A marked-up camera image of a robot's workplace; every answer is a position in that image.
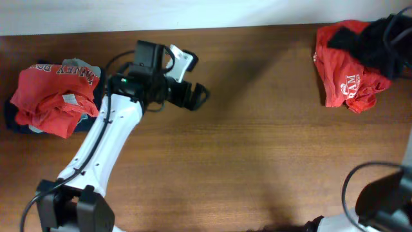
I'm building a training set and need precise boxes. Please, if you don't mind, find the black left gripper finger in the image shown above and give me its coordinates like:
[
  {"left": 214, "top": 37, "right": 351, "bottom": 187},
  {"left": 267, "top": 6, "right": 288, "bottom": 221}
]
[
  {"left": 183, "top": 50, "right": 199, "bottom": 72},
  {"left": 188, "top": 83, "right": 210, "bottom": 111}
]

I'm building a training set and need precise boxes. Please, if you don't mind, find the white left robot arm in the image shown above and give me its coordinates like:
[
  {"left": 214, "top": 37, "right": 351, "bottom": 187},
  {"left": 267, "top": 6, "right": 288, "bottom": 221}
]
[{"left": 27, "top": 41, "right": 210, "bottom": 232}]

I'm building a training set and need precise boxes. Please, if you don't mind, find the black t-shirt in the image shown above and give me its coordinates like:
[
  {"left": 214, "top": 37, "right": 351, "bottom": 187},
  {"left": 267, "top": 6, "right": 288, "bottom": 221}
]
[{"left": 328, "top": 14, "right": 411, "bottom": 80}]

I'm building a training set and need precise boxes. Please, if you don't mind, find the navy folded t-shirt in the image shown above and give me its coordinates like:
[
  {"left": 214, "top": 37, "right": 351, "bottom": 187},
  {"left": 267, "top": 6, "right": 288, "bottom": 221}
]
[{"left": 5, "top": 58, "right": 105, "bottom": 139}]

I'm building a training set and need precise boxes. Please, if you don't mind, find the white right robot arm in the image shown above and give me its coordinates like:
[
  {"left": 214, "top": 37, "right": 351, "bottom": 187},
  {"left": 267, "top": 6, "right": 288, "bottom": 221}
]
[{"left": 302, "top": 139, "right": 411, "bottom": 232}]

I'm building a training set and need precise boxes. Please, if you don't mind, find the red RAM t-shirt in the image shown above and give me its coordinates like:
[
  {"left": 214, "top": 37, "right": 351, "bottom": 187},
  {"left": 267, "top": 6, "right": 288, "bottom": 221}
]
[{"left": 312, "top": 20, "right": 392, "bottom": 113}]

